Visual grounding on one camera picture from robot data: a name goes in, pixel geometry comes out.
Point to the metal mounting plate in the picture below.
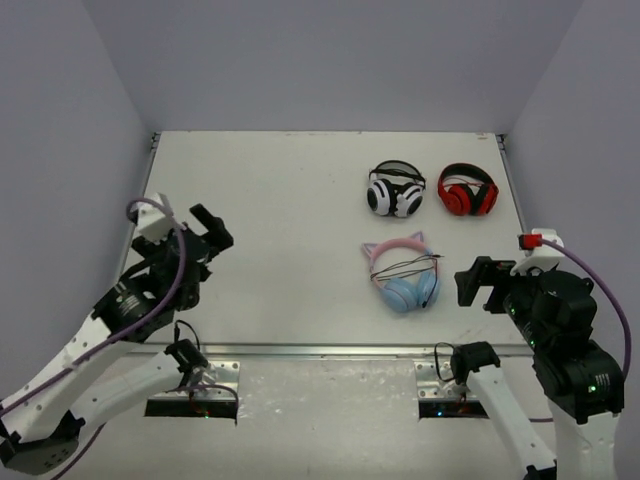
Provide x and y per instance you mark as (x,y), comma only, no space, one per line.
(219,383)
(434,382)

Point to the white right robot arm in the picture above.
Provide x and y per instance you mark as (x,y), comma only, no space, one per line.
(584,385)

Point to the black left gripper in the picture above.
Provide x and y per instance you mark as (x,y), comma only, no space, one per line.
(201,242)

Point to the metal table edge rail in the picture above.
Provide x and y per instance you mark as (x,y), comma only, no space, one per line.
(323,351)

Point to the red black headphones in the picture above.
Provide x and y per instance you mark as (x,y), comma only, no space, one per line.
(475,198)

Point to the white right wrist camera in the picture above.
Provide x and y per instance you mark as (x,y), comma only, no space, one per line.
(539,247)

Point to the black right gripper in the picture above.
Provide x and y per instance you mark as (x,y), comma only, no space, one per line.
(484,272)

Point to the pink blue cat-ear headphones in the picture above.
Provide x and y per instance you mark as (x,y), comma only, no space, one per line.
(409,285)

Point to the white black headphones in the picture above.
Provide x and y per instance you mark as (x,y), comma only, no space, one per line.
(395,188)

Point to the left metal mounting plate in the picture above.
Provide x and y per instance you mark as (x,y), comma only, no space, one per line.
(219,383)

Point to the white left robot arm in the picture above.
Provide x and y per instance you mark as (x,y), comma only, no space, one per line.
(43,424)

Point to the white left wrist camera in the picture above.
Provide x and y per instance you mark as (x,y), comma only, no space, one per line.
(153,221)

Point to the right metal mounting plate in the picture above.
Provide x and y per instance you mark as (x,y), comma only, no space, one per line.
(434,382)

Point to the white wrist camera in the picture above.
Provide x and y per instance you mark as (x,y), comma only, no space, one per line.
(153,221)
(539,247)

